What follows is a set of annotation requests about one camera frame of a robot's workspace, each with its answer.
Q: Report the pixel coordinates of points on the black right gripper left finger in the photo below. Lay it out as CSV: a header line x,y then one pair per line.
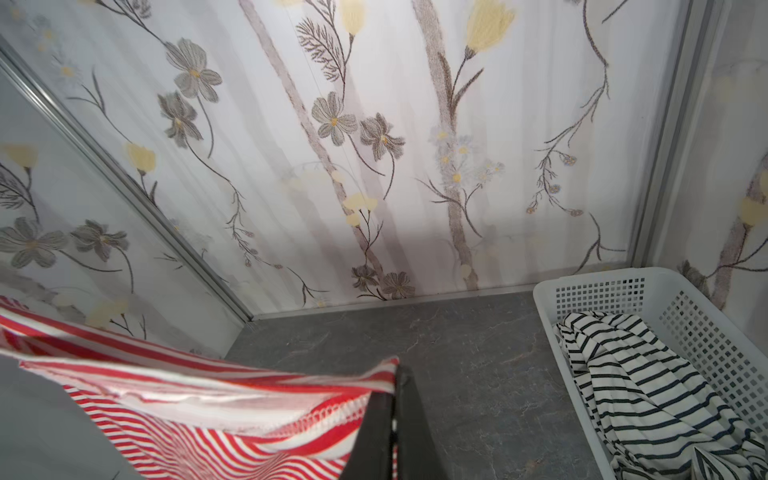
x,y
371,455

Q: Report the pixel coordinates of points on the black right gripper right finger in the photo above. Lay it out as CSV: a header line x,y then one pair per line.
x,y
417,456

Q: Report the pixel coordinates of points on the red white striped tank top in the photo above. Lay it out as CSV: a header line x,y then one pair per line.
x,y
177,415

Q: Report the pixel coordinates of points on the black white striped tank top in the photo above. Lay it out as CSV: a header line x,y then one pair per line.
x,y
654,412

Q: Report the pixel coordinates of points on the white plastic laundry basket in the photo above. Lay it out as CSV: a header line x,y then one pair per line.
x,y
681,316

